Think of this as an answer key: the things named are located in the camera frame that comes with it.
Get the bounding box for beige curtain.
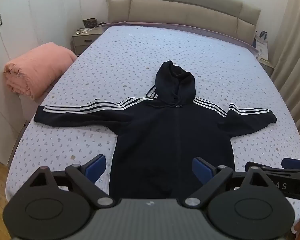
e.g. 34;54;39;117
270;0;300;140

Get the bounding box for folded pink quilt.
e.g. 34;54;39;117
3;42;78;102

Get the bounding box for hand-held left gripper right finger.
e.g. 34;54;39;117
184;156;272;209

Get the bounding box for white wardrobe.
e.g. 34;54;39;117
0;0;109;166

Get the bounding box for beige padded headboard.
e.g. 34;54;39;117
107;0;262;48

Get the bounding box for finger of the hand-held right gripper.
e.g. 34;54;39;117
245;161;300;179
282;157;300;170

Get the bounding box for grey nightstand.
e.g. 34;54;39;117
72;26;107;56

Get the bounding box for brown patterned bag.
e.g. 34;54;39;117
83;18;98;29

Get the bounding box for white tote bag blue handles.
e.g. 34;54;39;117
254;31;269;61

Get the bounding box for bed with floral sheet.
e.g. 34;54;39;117
5;22;300;230

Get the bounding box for light wooden bedside table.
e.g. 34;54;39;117
261;59;276;77

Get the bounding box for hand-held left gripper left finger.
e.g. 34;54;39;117
27;154;116;209

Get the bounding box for black hoodie with white stripes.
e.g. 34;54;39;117
34;60;277;199

